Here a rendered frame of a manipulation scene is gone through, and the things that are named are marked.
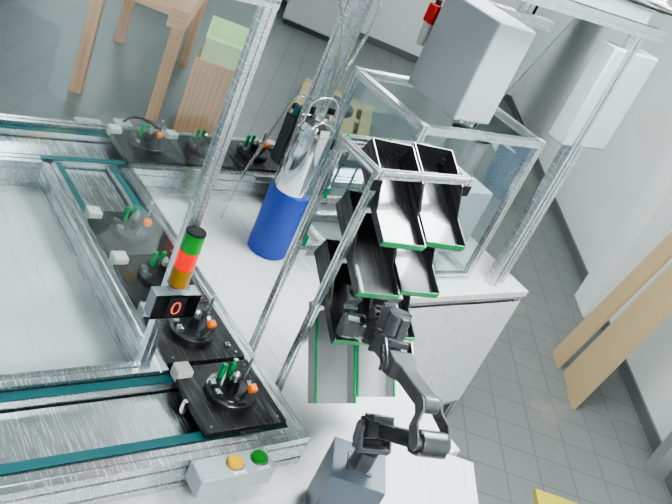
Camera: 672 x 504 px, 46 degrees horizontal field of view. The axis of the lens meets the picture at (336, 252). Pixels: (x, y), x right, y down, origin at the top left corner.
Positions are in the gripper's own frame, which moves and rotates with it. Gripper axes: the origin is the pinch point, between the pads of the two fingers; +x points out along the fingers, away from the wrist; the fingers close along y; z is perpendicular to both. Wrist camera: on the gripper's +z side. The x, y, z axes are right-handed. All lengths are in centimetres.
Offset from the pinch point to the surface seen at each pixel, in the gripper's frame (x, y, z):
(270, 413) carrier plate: 3.3, 13.9, -32.3
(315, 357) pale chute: 9.1, 5.0, -16.3
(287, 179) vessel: 91, 1, 13
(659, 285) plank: 157, -256, 9
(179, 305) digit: 5.9, 46.8, -9.3
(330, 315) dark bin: 7.5, 6.5, -2.9
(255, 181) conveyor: 140, -5, -1
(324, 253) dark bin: 19.2, 9.6, 9.9
